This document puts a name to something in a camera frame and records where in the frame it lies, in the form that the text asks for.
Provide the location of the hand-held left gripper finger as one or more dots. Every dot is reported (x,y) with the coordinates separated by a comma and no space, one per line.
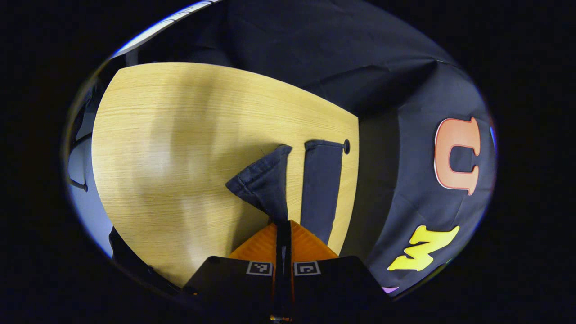
(279,252)
(287,252)

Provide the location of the black jeans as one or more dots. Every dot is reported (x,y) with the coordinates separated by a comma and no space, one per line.
(270,184)

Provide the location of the black backdrop cloth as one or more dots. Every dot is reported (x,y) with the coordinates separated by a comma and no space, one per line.
(382,67)

